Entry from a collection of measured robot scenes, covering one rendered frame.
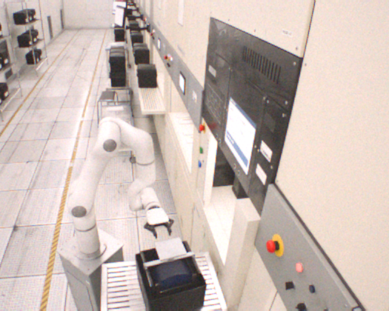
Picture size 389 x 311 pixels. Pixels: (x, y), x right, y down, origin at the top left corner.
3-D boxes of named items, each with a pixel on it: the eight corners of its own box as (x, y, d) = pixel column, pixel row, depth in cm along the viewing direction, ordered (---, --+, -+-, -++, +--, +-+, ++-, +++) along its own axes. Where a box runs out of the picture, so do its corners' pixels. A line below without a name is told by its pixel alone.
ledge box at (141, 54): (132, 61, 510) (132, 46, 497) (148, 61, 518) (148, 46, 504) (133, 65, 486) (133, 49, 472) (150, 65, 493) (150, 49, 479)
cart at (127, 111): (101, 132, 445) (98, 103, 421) (135, 130, 458) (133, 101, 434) (101, 168, 366) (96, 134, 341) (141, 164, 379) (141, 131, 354)
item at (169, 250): (185, 267, 158) (188, 226, 141) (198, 299, 142) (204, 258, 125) (141, 278, 149) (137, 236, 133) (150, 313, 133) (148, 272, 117)
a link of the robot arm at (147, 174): (123, 169, 138) (131, 216, 154) (156, 161, 143) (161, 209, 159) (120, 158, 145) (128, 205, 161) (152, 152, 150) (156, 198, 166)
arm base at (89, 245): (66, 249, 163) (59, 226, 153) (91, 230, 177) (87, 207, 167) (88, 266, 155) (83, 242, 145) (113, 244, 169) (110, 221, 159)
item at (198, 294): (185, 262, 161) (187, 241, 153) (204, 306, 140) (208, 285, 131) (135, 275, 152) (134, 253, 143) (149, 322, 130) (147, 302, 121)
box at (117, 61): (110, 67, 498) (108, 52, 485) (126, 67, 504) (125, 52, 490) (108, 72, 473) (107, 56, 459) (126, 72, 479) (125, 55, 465)
